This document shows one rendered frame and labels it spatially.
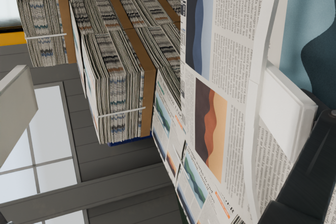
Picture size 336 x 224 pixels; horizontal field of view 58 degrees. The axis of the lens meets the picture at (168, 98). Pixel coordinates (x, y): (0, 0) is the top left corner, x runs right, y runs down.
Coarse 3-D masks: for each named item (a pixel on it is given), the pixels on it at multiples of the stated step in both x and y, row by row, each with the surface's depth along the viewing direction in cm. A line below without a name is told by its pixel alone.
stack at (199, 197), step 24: (120, 0) 146; (144, 0) 148; (168, 0) 151; (144, 24) 133; (168, 24) 135; (168, 48) 121; (168, 72) 110; (168, 96) 104; (168, 120) 108; (168, 144) 114; (168, 168) 119; (192, 168) 95; (192, 192) 98; (216, 192) 81; (192, 216) 102; (216, 216) 84
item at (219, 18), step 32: (192, 0) 30; (224, 0) 24; (256, 0) 20; (192, 32) 31; (224, 32) 25; (192, 64) 32; (224, 64) 26; (192, 96) 33; (224, 96) 27; (192, 128) 35; (224, 128) 28; (224, 160) 29; (224, 192) 30
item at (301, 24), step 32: (288, 0) 17; (320, 0) 15; (288, 32) 18; (320, 32) 16; (288, 64) 18; (320, 64) 16; (320, 96) 17; (256, 160) 24; (288, 160) 20; (256, 192) 24
